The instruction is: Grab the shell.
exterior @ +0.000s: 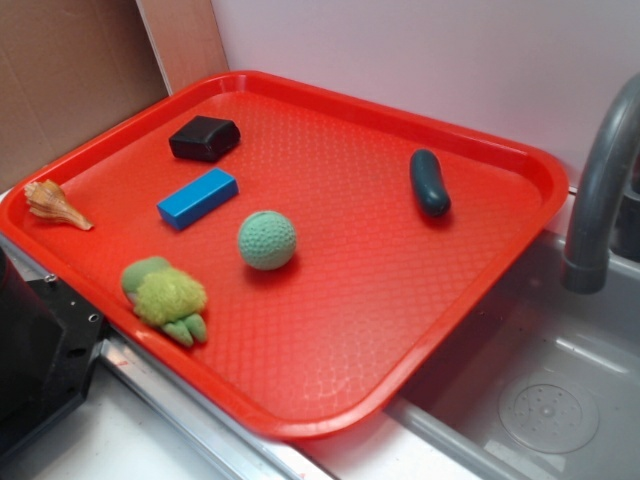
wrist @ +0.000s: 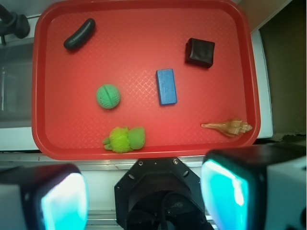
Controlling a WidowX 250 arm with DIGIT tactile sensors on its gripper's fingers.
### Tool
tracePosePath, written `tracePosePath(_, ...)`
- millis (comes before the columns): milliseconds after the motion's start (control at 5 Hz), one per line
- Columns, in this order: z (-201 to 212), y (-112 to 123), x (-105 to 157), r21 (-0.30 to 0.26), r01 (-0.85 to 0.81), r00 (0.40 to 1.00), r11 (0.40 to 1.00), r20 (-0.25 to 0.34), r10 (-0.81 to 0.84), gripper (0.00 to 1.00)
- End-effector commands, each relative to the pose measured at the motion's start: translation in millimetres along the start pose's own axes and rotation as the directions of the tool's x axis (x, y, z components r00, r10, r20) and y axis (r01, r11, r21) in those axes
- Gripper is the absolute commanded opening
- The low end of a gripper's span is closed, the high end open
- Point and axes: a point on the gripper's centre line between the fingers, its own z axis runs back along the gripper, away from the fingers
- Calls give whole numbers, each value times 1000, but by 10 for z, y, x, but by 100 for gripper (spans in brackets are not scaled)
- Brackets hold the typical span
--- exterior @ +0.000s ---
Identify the tan spiral seashell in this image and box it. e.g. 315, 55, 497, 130
23, 179, 94, 231

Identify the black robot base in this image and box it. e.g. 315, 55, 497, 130
1, 253, 105, 462

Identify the red plastic tray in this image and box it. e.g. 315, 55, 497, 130
1, 72, 568, 440

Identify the green dimpled ball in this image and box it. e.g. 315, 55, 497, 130
238, 210, 297, 271

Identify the dark green toy cucumber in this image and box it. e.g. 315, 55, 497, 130
409, 149, 451, 217

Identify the blue rectangular block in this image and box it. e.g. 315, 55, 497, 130
156, 168, 239, 231

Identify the black rounded block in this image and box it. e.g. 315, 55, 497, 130
169, 115, 241, 162

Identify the green fuzzy plush toy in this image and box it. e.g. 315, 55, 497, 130
120, 256, 208, 348

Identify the grey plastic sink basin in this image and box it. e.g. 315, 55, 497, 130
307, 235, 639, 479

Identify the grey toy faucet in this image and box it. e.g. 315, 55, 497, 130
561, 75, 639, 294

